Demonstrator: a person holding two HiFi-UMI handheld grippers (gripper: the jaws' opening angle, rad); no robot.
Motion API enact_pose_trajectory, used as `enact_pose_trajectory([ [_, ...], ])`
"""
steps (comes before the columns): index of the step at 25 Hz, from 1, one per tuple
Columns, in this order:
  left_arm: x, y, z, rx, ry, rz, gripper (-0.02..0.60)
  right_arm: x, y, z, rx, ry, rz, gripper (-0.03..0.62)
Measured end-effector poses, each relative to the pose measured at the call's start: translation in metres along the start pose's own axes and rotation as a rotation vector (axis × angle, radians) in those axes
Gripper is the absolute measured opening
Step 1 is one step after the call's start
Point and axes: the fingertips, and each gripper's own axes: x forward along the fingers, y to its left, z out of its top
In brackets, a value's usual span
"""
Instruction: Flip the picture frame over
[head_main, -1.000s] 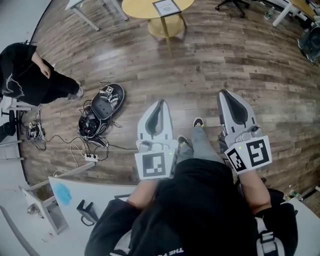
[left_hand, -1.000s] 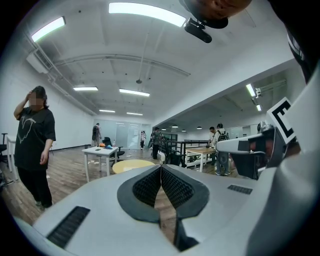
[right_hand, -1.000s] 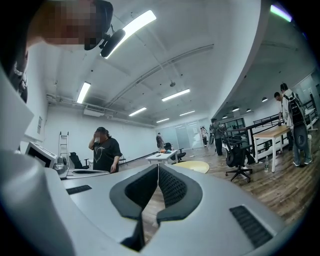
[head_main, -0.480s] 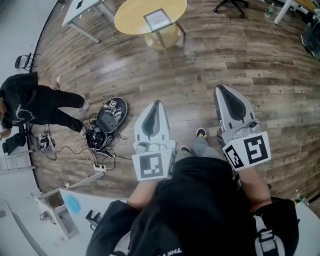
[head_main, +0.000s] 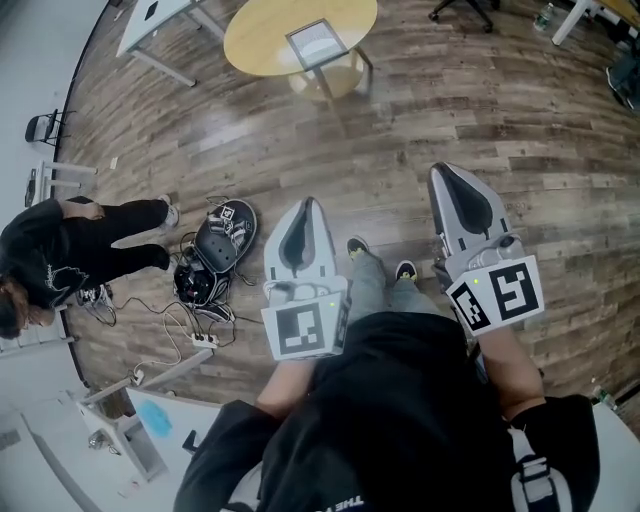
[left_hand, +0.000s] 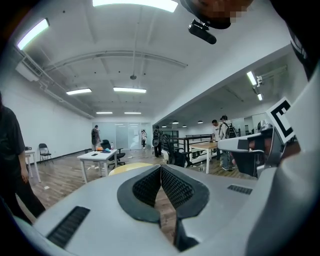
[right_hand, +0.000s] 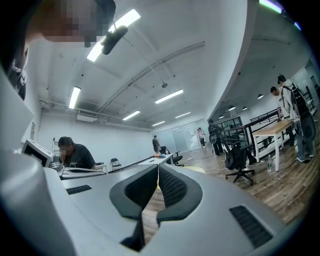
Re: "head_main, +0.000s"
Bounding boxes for blue cloth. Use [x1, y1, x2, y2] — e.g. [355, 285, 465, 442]
[136, 398, 174, 438]

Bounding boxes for person's black top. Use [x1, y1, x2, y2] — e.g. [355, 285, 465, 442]
[172, 312, 601, 512]

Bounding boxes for tangle of floor cables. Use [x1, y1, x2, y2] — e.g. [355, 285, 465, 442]
[109, 294, 267, 382]

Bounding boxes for black office chair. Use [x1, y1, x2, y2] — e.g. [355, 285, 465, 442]
[428, 0, 502, 34]

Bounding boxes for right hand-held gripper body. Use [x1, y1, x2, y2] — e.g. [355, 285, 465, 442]
[434, 234, 546, 337]

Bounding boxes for round yellow wooden table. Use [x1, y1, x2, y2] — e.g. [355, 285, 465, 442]
[223, 0, 379, 102]

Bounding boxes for black folding chair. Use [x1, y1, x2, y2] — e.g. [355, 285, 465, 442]
[24, 108, 77, 149]

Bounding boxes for green plastic bottle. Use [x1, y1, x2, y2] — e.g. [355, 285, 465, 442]
[532, 2, 557, 33]
[592, 387, 620, 412]

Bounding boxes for white shelf unit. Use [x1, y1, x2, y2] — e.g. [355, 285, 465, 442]
[73, 388, 170, 485]

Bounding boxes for grey shoulder strap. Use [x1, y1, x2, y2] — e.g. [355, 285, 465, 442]
[507, 424, 572, 512]

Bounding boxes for white desk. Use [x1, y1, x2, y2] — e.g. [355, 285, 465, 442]
[124, 387, 262, 512]
[549, 0, 640, 47]

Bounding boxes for black framed nature print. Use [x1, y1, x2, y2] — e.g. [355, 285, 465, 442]
[284, 18, 349, 72]

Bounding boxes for white metal stand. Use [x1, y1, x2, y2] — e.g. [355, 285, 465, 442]
[23, 159, 99, 207]

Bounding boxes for cable bundle with device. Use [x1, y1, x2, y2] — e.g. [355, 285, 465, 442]
[77, 283, 117, 327]

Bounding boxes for person's left shoe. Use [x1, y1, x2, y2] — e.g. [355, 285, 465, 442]
[346, 236, 372, 262]

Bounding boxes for person's left forearm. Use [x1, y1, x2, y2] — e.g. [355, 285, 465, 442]
[254, 356, 322, 420]

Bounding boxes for open black equipment case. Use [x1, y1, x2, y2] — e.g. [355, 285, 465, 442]
[172, 198, 259, 312]

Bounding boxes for person's grey trousers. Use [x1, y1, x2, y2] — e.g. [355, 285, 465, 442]
[347, 248, 452, 327]

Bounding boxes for white rectangular table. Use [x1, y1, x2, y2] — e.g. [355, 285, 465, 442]
[115, 0, 227, 89]

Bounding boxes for person's right forearm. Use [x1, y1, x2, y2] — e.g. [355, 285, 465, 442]
[476, 324, 547, 422]

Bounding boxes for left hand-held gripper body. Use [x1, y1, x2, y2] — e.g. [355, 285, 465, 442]
[260, 277, 351, 361]

